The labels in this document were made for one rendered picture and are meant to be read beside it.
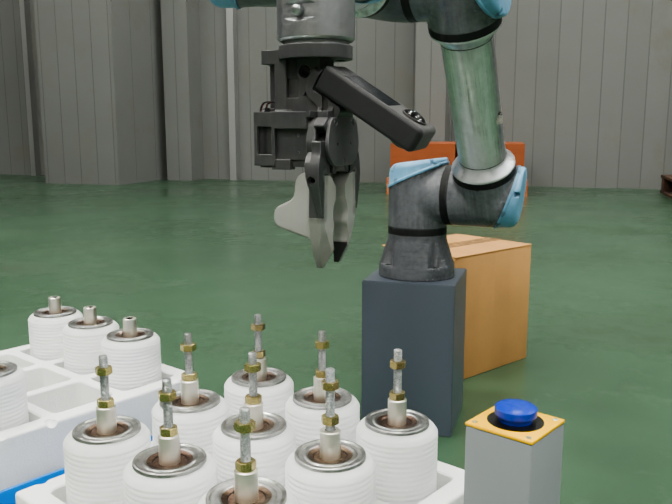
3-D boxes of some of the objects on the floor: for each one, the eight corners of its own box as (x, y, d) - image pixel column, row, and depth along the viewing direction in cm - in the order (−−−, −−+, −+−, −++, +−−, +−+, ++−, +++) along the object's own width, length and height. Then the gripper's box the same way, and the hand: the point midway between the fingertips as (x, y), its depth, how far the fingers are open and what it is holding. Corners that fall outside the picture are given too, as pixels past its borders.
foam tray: (78, 417, 152) (72, 333, 149) (201, 474, 127) (198, 374, 124) (-135, 488, 122) (-147, 384, 119) (-27, 579, 98) (-39, 452, 95)
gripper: (296, 53, 78) (298, 251, 82) (240, 43, 68) (245, 269, 72) (371, 50, 75) (370, 257, 78) (324, 38, 65) (325, 276, 68)
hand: (336, 252), depth 74 cm, fingers open, 3 cm apart
